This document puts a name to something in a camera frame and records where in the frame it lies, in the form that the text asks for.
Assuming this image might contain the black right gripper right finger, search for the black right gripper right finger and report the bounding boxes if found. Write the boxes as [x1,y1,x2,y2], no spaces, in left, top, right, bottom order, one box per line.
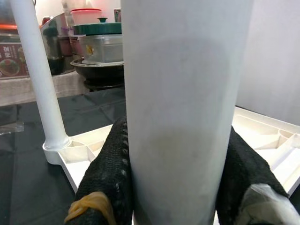
[215,126,296,225]

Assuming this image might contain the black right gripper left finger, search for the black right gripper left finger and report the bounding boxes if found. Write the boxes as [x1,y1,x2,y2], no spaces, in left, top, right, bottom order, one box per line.
[64,116,134,225]

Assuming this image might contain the white plastic children table top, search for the white plastic children table top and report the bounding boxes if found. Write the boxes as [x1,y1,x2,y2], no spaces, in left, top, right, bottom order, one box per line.
[42,106,300,225]

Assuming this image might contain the yellow rubber band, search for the yellow rubber band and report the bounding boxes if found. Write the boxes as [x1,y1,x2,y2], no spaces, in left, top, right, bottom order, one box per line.
[64,191,117,223]

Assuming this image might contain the black plastic table cover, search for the black plastic table cover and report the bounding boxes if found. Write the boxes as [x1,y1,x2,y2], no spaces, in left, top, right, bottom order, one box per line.
[0,88,127,225]

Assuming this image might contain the black round wok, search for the black round wok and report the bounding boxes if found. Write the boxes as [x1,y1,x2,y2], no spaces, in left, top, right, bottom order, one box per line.
[70,58,125,82]

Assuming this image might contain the clear plastic container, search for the clear plastic container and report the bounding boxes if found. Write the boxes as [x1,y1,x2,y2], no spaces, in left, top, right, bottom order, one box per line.
[79,34,124,64]

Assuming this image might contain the translucent storage box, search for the translucent storage box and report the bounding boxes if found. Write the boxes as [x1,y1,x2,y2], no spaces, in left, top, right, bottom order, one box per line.
[0,71,91,107]

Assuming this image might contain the clear container purple lid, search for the clear container purple lid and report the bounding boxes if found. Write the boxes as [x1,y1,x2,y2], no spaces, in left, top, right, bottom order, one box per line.
[57,27,86,57]

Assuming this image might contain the black plastic bag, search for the black plastic bag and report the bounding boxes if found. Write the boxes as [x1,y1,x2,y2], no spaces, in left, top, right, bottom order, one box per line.
[39,13,71,75]

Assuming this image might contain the green pot with lid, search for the green pot with lid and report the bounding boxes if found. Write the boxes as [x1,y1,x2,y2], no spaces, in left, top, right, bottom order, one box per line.
[74,17,122,35]

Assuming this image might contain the brown printed carton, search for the brown printed carton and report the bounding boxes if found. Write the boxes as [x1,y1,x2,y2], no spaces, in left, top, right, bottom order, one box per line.
[0,42,30,78]

